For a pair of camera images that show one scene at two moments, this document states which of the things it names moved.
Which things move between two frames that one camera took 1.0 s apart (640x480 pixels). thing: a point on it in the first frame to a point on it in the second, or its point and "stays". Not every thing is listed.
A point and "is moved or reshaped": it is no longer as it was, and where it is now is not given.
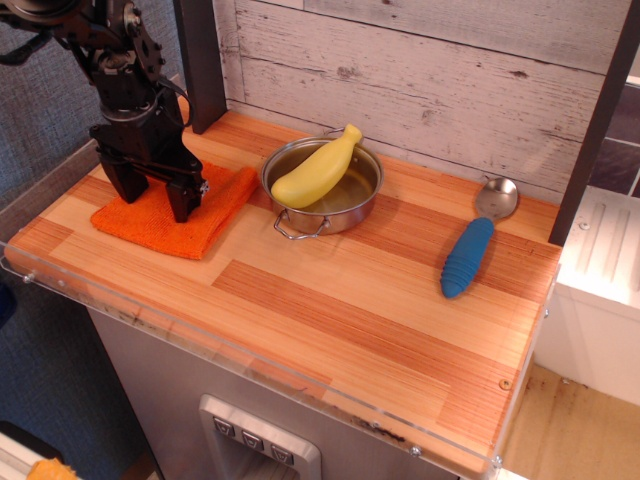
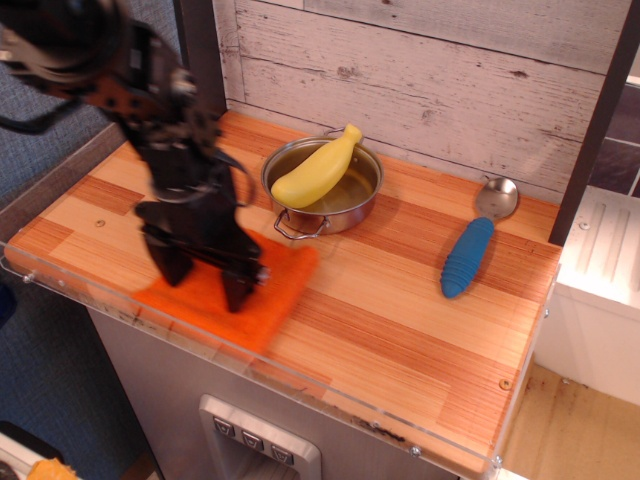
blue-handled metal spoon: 496,199 stays
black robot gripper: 139,137 to 202,222
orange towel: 147,221 is moved or reshaped
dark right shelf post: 585,172 stays
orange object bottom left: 51,469 stays
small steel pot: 346,206 stays
